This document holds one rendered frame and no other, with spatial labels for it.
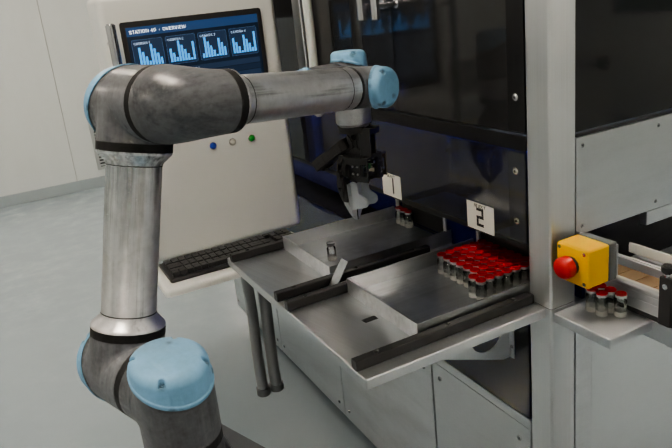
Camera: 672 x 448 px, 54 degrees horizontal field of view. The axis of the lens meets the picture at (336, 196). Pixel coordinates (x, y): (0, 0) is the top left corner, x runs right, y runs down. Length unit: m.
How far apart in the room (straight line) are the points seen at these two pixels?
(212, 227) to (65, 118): 4.55
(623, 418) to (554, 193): 0.60
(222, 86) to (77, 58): 5.52
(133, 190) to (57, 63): 5.42
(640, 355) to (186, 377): 1.00
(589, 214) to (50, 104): 5.59
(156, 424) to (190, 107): 0.44
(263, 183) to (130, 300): 1.04
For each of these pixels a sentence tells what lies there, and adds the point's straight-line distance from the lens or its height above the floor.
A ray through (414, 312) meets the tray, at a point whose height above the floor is 0.88.
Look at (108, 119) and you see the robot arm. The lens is 1.03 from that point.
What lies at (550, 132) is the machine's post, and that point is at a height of 1.23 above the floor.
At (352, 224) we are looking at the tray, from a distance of 1.79.
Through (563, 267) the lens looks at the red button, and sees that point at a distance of 1.22.
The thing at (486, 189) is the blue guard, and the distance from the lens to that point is 1.37.
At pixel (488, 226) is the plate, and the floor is 1.01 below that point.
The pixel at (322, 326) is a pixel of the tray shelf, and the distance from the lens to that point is 1.31.
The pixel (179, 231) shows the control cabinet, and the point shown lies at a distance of 1.99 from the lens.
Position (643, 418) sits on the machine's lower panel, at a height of 0.52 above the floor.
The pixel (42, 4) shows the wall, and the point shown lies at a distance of 6.43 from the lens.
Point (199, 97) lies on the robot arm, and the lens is 0.94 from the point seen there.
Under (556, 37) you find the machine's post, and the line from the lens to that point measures 1.20.
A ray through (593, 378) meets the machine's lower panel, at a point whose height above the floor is 0.69.
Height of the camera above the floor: 1.49
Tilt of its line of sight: 17 degrees down
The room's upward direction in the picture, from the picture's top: 6 degrees counter-clockwise
